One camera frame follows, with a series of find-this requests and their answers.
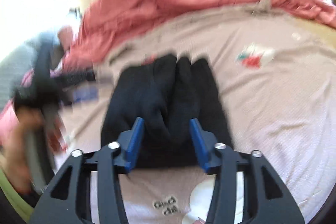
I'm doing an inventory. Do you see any grey cloth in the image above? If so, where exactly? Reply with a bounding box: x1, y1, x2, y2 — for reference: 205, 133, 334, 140
0, 32, 62, 109

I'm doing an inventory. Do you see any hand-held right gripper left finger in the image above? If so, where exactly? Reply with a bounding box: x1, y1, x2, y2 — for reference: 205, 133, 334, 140
30, 117, 145, 224

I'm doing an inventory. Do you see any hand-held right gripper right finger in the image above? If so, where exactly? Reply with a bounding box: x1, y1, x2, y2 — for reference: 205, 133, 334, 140
189, 118, 306, 224

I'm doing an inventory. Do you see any cream bed sheet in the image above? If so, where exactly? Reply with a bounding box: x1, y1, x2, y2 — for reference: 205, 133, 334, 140
297, 17, 336, 43

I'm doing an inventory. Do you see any beige printed blanket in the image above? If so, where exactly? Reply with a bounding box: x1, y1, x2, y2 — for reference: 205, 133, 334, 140
50, 5, 336, 224

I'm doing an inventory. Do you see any person's left hand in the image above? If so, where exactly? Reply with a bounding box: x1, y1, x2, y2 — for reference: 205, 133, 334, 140
0, 109, 66, 193

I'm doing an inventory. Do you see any green cloth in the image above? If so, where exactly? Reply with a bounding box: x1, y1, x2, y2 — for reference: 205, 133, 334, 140
0, 169, 34, 222

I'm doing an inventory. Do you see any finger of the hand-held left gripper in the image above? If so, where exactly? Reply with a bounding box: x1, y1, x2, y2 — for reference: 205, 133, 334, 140
59, 69, 97, 86
71, 86, 100, 105

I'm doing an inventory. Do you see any pink quilt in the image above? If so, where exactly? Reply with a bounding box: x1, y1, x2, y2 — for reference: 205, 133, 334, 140
0, 69, 37, 146

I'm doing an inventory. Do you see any black garment with orange cuffs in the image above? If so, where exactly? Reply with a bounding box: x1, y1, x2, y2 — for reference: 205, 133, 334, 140
101, 54, 234, 169

